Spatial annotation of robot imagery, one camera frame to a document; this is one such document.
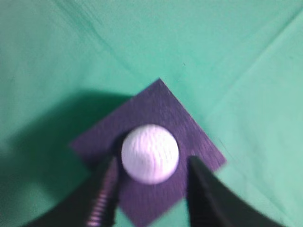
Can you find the dark blue cube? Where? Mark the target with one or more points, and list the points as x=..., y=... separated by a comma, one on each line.
x=143, y=204

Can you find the green cloth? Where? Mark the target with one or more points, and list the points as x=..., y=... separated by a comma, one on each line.
x=236, y=66

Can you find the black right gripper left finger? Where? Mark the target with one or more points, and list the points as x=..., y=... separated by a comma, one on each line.
x=92, y=204

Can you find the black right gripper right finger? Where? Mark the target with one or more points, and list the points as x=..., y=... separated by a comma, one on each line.
x=211, y=204

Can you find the white dimpled ball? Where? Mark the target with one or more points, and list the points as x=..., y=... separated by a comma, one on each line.
x=150, y=154

